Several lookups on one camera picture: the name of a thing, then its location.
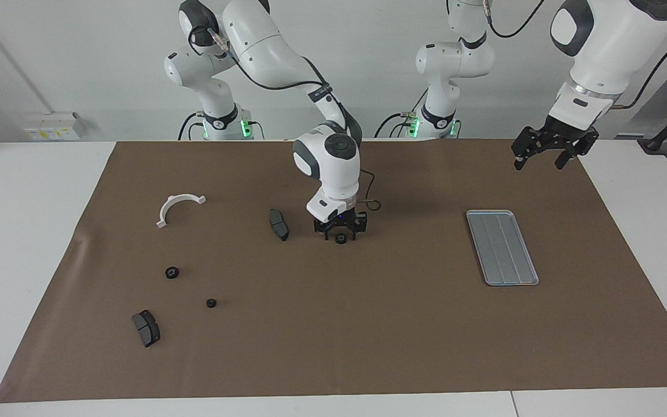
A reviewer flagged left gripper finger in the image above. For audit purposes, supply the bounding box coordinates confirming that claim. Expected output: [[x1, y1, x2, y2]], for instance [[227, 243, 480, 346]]
[[512, 136, 537, 171], [555, 139, 583, 170]]

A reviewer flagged silver metal tray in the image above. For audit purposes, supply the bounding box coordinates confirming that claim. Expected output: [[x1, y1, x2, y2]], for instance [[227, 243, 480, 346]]
[[466, 210, 540, 287]]

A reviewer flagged dark grey brake pad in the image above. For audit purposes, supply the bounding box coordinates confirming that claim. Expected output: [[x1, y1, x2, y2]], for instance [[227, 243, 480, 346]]
[[131, 310, 162, 348], [268, 208, 290, 242]]

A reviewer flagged brown paper table mat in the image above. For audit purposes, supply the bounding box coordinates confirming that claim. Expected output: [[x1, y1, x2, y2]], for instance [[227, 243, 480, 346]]
[[0, 138, 667, 404]]

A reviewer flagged black base cable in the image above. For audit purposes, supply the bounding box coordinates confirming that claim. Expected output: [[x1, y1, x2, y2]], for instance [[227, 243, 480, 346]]
[[375, 113, 421, 138], [178, 112, 206, 141]]

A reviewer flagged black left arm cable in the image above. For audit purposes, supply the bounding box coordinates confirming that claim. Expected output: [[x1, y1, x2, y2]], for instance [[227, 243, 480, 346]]
[[484, 0, 667, 109]]

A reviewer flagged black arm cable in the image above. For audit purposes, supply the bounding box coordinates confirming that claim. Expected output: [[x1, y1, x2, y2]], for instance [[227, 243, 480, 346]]
[[484, 0, 667, 109], [192, 23, 382, 212]]

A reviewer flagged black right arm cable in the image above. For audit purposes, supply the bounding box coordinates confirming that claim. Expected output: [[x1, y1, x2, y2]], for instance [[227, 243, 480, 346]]
[[192, 23, 382, 212]]

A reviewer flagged white curved plastic bracket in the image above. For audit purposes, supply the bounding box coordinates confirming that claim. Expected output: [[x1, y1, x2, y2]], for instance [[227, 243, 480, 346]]
[[156, 194, 207, 229]]

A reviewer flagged white wall socket box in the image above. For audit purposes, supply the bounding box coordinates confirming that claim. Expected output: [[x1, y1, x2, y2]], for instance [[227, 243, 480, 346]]
[[23, 112, 86, 141]]

